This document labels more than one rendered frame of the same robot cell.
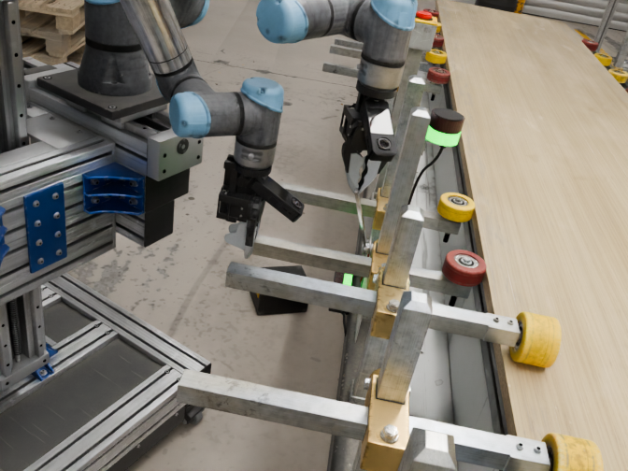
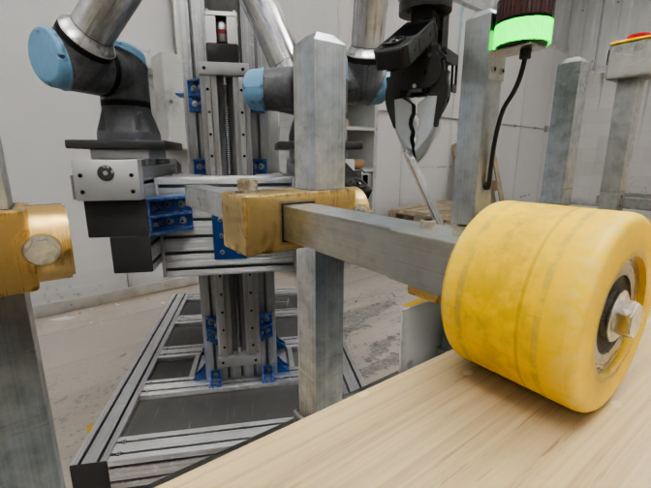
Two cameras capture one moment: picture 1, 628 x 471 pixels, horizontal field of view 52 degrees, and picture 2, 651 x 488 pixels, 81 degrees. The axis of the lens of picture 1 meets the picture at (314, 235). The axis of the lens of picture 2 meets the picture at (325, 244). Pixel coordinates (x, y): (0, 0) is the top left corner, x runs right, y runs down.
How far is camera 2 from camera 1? 96 cm
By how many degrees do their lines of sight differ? 52
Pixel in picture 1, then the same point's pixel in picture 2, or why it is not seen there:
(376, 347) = (305, 317)
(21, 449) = (211, 417)
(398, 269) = (303, 153)
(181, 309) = not seen: hidden behind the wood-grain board
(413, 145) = (474, 66)
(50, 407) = (253, 402)
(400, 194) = (466, 151)
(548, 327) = (557, 216)
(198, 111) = (254, 75)
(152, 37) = (264, 46)
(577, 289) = not seen: outside the picture
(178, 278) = not seen: hidden behind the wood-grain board
